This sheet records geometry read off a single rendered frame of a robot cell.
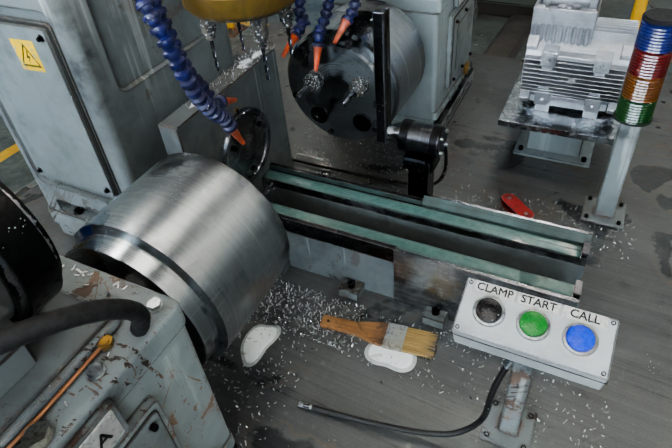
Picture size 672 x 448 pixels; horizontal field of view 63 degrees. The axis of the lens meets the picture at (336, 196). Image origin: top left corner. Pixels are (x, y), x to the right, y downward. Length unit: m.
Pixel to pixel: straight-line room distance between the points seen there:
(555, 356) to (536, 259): 0.35
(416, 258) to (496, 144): 0.57
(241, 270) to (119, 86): 0.41
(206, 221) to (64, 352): 0.23
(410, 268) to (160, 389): 0.47
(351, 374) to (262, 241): 0.30
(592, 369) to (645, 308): 0.44
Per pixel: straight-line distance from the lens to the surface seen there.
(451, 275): 0.92
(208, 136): 0.97
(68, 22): 0.91
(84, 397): 0.57
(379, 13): 0.94
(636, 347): 1.05
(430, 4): 1.25
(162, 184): 0.75
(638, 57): 1.06
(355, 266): 1.01
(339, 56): 1.11
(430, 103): 1.35
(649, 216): 1.29
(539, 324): 0.67
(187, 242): 0.69
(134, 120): 1.01
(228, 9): 0.81
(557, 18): 1.25
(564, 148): 1.38
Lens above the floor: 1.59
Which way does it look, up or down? 40 degrees down
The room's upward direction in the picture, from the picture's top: 6 degrees counter-clockwise
